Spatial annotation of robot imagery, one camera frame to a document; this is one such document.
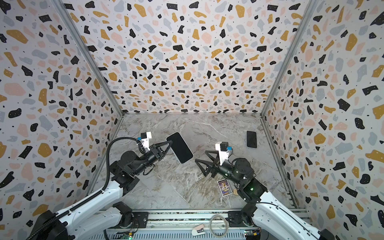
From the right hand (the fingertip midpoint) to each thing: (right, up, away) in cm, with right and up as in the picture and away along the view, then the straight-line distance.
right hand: (200, 155), depth 64 cm
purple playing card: (+14, -22, +19) cm, 32 cm away
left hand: (-13, +6, +2) cm, 14 cm away
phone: (-10, +2, +7) cm, 12 cm away
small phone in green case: (+37, +4, +43) cm, 57 cm away
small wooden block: (+19, -23, +17) cm, 35 cm away
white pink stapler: (-1, -36, +6) cm, 37 cm away
